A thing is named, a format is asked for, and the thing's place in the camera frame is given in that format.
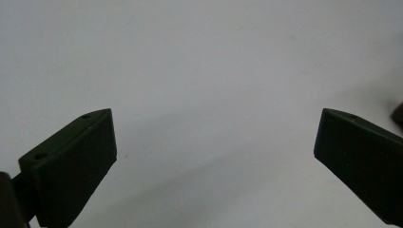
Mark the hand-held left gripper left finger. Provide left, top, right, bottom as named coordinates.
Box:
left=18, top=107, right=118, bottom=228

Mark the cola bottle with red label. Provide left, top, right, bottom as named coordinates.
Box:
left=390, top=101, right=403, bottom=128

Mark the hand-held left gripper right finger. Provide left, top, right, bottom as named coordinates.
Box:
left=313, top=107, right=403, bottom=228

